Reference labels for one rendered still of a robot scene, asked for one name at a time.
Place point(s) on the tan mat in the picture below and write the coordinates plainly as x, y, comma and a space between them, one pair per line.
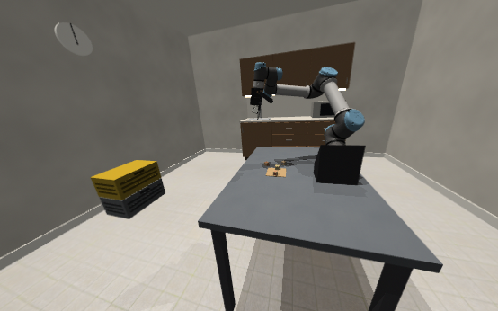
281, 172

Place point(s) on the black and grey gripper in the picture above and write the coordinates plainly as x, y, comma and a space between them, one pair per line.
256, 99

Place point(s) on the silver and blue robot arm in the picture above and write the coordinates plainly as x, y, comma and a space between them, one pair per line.
347, 121

